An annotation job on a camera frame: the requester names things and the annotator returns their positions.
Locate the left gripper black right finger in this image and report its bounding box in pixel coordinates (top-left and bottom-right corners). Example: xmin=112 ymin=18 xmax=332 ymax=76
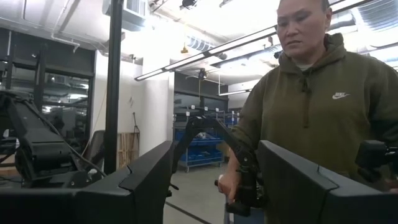
xmin=257 ymin=139 xmax=398 ymax=224

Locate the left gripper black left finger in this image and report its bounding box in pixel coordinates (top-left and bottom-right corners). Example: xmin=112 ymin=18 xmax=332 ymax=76
xmin=0 ymin=139 xmax=175 ymax=224

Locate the wooden pallet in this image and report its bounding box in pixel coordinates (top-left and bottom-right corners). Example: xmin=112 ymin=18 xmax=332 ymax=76
xmin=117 ymin=132 xmax=141 ymax=169

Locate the person's hand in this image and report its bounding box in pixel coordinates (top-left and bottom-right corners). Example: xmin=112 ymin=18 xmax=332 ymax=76
xmin=217 ymin=172 xmax=242 ymax=205

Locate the person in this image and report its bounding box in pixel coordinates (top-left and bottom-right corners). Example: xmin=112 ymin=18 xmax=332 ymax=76
xmin=217 ymin=0 xmax=398 ymax=224

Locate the black upright pole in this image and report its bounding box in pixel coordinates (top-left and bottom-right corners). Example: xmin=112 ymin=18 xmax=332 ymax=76
xmin=103 ymin=0 xmax=125 ymax=175

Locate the blue bin shelf cart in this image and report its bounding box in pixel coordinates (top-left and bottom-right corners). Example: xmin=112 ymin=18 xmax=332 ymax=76
xmin=174 ymin=105 xmax=225 ymax=174

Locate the short ceiling light strip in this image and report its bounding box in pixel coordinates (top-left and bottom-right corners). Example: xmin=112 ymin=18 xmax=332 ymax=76
xmin=217 ymin=88 xmax=253 ymax=97

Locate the long ceiling light strip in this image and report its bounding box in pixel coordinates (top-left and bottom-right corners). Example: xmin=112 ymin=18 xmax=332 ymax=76
xmin=134 ymin=26 xmax=278 ymax=82

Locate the ceiling air unit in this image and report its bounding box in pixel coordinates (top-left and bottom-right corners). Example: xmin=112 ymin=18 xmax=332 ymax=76
xmin=102 ymin=0 xmax=147 ymax=29

